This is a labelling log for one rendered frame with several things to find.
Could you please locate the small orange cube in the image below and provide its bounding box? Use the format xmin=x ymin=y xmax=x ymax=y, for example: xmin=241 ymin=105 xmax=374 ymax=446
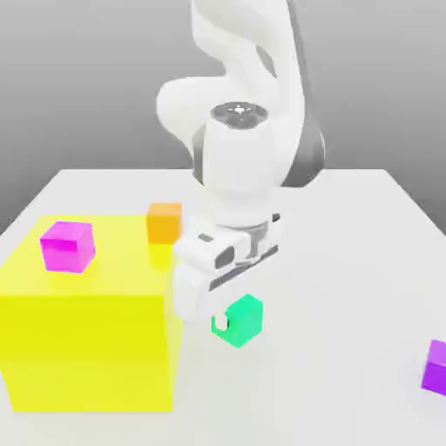
xmin=145 ymin=202 xmax=183 ymax=245

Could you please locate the small green cube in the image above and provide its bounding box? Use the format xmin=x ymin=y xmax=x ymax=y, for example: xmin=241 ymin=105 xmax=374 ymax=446
xmin=210 ymin=293 xmax=264 ymax=349

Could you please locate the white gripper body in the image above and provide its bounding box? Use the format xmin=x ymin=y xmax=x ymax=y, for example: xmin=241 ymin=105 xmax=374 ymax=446
xmin=172 ymin=243 xmax=283 ymax=322

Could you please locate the large yellow box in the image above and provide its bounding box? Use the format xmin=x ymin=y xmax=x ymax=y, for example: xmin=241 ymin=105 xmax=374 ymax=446
xmin=0 ymin=214 xmax=184 ymax=413

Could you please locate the small purple cube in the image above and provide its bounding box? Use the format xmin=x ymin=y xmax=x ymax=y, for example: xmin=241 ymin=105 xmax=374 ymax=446
xmin=420 ymin=339 xmax=446 ymax=397

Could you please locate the small magenta cube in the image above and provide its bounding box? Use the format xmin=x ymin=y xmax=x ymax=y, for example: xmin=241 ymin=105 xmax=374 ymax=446
xmin=38 ymin=220 xmax=97 ymax=274

